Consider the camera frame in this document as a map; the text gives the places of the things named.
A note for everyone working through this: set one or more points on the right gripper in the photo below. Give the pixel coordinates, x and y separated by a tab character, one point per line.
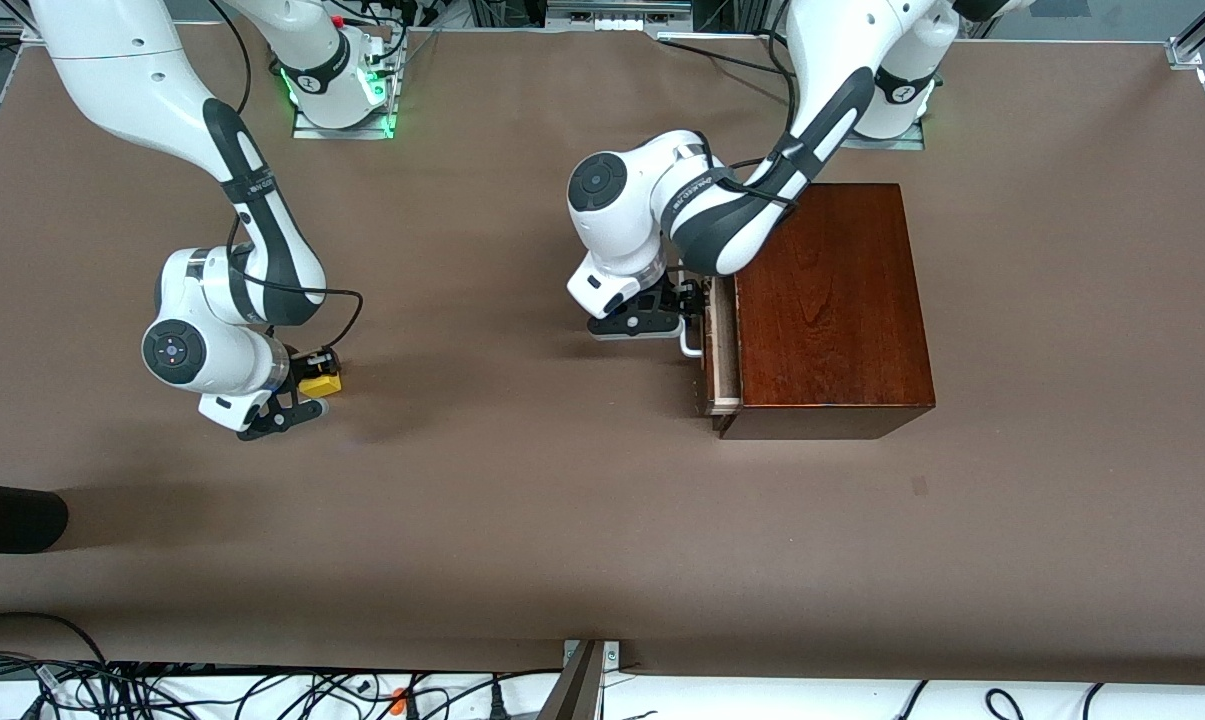
311	362

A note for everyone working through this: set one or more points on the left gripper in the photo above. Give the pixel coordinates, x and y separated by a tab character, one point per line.
689	296

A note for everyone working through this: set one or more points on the yellow block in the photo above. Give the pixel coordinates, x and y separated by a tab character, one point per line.
322	387

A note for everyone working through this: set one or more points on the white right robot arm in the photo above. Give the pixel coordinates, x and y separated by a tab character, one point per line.
122	80

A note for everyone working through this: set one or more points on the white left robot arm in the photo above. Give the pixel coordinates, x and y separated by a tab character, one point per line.
832	60

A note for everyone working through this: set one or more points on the dark wooden drawer cabinet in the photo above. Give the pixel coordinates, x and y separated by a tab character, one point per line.
842	320

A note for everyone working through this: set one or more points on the black cylinder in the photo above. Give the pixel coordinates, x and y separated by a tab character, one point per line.
7	517

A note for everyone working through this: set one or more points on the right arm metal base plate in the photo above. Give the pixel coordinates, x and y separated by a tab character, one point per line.
342	132

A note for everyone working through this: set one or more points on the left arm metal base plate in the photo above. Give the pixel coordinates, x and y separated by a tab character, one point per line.
887	143

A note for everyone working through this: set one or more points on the metal table edge bracket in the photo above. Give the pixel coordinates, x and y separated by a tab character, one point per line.
610	655

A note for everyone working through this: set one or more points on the dark camera stand post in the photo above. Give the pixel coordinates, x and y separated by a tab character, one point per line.
577	690

